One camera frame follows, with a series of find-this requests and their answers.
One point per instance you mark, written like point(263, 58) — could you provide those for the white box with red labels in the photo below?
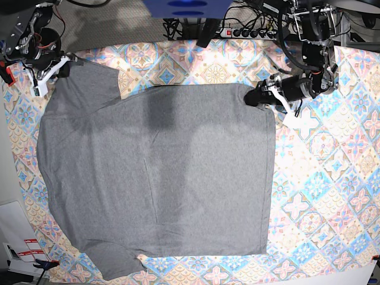
point(22, 259)

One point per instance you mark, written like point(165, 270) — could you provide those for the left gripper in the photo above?
point(292, 88)

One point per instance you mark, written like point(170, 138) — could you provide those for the black centre post clamp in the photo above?
point(209, 30)

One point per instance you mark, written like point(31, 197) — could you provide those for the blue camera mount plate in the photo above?
point(187, 8)

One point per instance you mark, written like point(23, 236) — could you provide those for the blue spring clamp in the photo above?
point(45, 265)

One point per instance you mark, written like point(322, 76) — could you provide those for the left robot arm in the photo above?
point(315, 28)

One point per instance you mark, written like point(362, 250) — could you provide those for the red and black clamp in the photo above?
point(6, 74)

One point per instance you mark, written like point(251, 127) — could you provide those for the white power strip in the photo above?
point(248, 33)

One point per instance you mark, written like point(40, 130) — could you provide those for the black round weight disc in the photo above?
point(49, 41)

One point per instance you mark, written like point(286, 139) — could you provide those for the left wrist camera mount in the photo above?
point(290, 120)

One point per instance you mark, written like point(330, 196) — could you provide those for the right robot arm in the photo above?
point(25, 38)

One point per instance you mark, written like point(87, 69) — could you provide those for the patterned tile tablecloth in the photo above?
point(325, 197)

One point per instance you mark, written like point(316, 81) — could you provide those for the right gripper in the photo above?
point(41, 60)

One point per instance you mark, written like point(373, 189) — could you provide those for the grey T-shirt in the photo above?
point(176, 170)

